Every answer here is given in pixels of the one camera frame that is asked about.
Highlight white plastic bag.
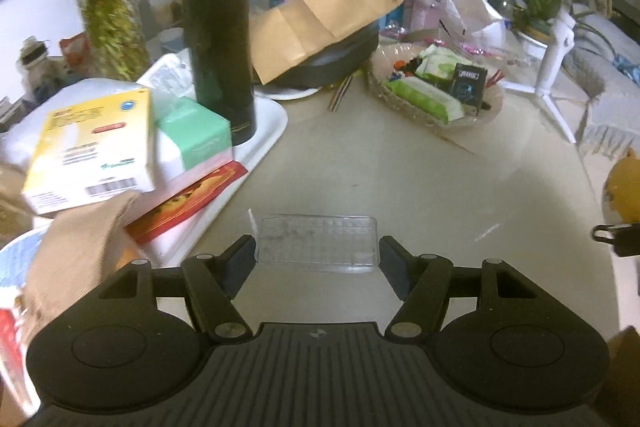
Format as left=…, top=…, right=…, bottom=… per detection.
left=440, top=0, right=507, bottom=46

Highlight yellow and white carton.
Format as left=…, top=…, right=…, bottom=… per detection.
left=21, top=88, right=157, bottom=216

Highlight white toothpaste tube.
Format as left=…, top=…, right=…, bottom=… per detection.
left=0, top=227, right=50, bottom=303

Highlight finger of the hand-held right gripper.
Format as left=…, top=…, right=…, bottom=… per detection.
left=615, top=227, right=640, bottom=259

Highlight black thermos bottle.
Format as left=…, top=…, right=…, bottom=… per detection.
left=179, top=0, right=257, bottom=147

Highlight green tissue box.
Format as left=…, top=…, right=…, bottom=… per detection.
left=155, top=98, right=235, bottom=173

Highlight striped chopsticks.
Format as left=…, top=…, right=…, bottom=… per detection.
left=327, top=76, right=354, bottom=112

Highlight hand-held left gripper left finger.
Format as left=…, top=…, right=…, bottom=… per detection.
left=97, top=234, right=257, bottom=343

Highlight potted green plant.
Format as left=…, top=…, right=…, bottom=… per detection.
left=509, top=0, right=573, bottom=58

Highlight pink bottle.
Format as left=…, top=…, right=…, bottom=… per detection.
left=410, top=0, right=442, bottom=31

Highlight brown cloth pouch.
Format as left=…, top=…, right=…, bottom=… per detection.
left=22, top=192, right=144, bottom=334

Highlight white plate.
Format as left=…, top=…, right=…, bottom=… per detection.
left=255, top=84, right=322, bottom=100

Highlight glass snack dish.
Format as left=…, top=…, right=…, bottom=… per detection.
left=367, top=43, right=505, bottom=129

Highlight red packet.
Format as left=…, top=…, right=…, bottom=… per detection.
left=125, top=159, right=250, bottom=244

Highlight small glass jar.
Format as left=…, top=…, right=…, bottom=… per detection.
left=19, top=36, right=52, bottom=88

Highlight white gimbal tripod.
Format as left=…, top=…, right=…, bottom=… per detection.
left=501, top=0, right=614, bottom=144

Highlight white plastic tray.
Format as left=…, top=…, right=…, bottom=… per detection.
left=0, top=52, right=290, bottom=413

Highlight green wipes pack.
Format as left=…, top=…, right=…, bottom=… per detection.
left=387, top=79, right=465, bottom=123

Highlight black snack packet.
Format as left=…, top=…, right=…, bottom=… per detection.
left=447, top=63, right=489, bottom=116

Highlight grey fringed blanket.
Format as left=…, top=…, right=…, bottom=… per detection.
left=564, top=14, right=640, bottom=158

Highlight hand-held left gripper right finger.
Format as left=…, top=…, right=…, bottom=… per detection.
left=379, top=236, right=543, bottom=343

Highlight brown paper envelope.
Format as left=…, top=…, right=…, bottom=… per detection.
left=250, top=0, right=405, bottom=86

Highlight orange bear earphone case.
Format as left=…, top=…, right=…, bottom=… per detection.
left=592, top=149, right=640, bottom=244

